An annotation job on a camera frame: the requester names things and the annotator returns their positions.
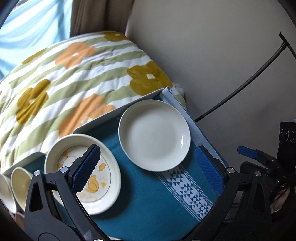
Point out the white bowl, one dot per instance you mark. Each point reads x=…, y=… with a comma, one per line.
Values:
x=7, y=194

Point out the blue patterned table cloth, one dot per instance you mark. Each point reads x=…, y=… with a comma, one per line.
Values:
x=154, y=205

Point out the white duck print plate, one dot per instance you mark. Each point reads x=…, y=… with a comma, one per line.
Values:
x=103, y=185

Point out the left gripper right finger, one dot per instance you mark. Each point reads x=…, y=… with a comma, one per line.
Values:
x=214, y=225

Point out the person right hand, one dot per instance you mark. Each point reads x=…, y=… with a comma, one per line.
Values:
x=279, y=200

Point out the plain white plate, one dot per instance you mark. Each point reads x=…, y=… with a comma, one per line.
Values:
x=154, y=135

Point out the floral striped duvet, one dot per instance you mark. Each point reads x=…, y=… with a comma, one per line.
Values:
x=69, y=84

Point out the right brown curtain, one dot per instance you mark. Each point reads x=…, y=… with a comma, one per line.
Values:
x=89, y=16

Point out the cream yellow bowl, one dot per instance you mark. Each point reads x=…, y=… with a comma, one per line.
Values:
x=20, y=183

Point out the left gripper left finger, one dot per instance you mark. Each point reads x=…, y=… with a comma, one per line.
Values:
x=42, y=218

